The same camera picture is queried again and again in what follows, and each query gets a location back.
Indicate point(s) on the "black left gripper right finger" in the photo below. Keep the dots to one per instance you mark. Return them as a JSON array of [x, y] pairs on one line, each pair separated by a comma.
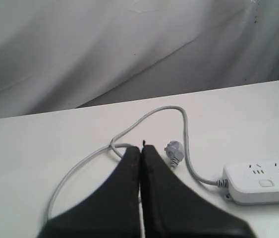
[[173, 210]]

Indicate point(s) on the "white five-socket power strip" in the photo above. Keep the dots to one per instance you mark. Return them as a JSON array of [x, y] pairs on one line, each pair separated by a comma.
[[251, 183]]

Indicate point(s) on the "grey backdrop cloth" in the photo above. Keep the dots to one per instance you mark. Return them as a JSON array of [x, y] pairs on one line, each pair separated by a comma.
[[63, 54]]

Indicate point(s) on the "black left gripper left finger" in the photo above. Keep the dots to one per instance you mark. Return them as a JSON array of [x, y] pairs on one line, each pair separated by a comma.
[[111, 211]]

